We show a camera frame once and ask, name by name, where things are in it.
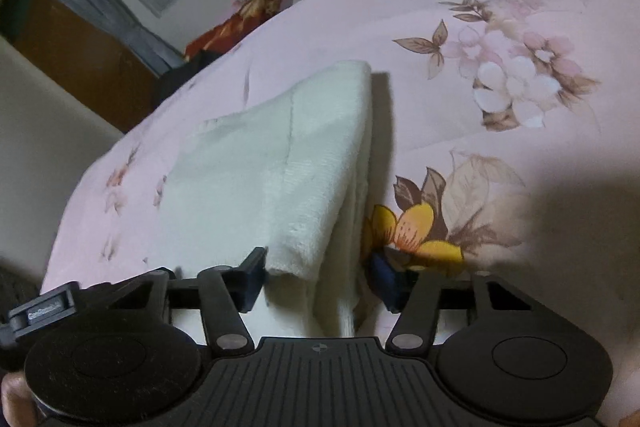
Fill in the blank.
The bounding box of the pink floral blanket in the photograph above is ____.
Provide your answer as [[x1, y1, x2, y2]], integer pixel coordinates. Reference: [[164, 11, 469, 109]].
[[40, 0, 640, 427]]

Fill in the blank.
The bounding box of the white small cloth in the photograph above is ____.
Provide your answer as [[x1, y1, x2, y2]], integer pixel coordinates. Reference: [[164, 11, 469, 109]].
[[165, 59, 397, 344]]

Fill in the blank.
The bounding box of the red and yellow cloth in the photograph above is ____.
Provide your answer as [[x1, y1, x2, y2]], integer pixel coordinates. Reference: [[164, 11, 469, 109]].
[[184, 0, 282, 60]]

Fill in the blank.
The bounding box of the brown wooden wardrobe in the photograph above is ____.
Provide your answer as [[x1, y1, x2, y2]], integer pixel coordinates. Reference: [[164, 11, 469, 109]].
[[9, 0, 162, 134]]

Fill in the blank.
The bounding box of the person's left hand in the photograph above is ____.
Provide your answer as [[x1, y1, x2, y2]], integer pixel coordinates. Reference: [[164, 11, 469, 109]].
[[0, 373, 40, 427]]

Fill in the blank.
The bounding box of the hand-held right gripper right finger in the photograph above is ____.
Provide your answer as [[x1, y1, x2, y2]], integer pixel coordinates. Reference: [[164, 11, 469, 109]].
[[368, 250, 533, 354]]

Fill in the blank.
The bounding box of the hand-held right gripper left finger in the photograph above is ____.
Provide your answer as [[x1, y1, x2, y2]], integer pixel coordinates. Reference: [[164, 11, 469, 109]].
[[106, 247, 269, 354]]

